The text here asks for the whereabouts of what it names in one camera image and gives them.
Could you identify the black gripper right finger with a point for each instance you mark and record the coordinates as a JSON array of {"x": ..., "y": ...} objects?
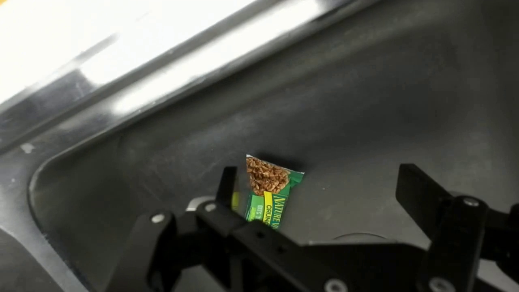
[{"x": 459, "y": 233}]

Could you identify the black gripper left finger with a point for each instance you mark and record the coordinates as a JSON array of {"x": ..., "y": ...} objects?
[{"x": 215, "y": 249}]

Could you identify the green granola bar packet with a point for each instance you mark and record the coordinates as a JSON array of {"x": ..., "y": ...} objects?
[{"x": 269, "y": 189}]

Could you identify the stainless steel double sink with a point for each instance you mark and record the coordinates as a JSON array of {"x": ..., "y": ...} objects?
[{"x": 350, "y": 108}]

